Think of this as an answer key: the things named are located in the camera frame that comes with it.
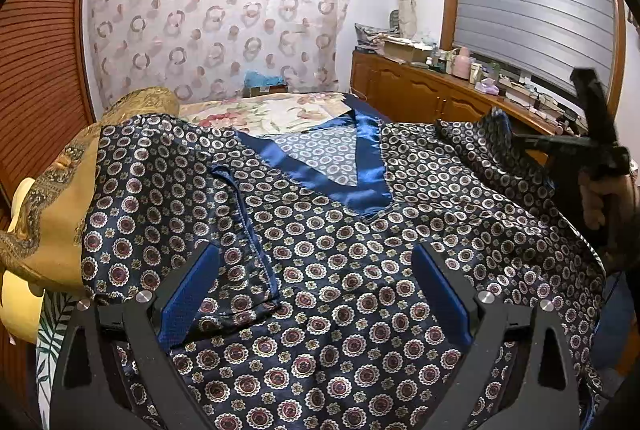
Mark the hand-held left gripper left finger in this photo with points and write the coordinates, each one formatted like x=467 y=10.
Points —
x=190 y=300

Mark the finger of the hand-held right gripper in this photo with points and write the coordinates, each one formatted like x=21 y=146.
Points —
x=592 y=104
x=542 y=143

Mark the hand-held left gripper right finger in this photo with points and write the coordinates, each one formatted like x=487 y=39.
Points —
x=446 y=300

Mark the navy patterned satin pajama top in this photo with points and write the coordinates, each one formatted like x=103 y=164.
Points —
x=325 y=260

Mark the person's right hand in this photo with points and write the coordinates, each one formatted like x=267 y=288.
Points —
x=592 y=205

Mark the purple tissue pack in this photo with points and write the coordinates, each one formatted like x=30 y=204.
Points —
x=486 y=86

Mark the pink bottle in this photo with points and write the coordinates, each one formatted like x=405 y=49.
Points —
x=462 y=62

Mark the wooden cabinet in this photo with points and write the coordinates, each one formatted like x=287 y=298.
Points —
x=415 y=87

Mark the leaf print bed sheet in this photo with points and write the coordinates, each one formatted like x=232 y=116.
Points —
x=52 y=345

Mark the gold patterned bolster pillow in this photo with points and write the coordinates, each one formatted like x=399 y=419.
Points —
x=55 y=210

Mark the cardboard box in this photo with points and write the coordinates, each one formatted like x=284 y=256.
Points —
x=407 y=50

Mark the pale yellow pillow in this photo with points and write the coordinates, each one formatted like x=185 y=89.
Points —
x=20 y=305

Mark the patterned cloth bundle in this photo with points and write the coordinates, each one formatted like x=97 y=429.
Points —
x=374 y=35

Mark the floral blanket with navy border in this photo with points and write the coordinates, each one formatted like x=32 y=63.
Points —
x=280 y=112

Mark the blue cloth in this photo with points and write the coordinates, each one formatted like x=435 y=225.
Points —
x=265 y=79

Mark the circle patterned sheer curtain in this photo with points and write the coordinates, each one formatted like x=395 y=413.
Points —
x=215 y=19

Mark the wooden louvred wardrobe door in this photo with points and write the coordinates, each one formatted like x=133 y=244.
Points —
x=40 y=59

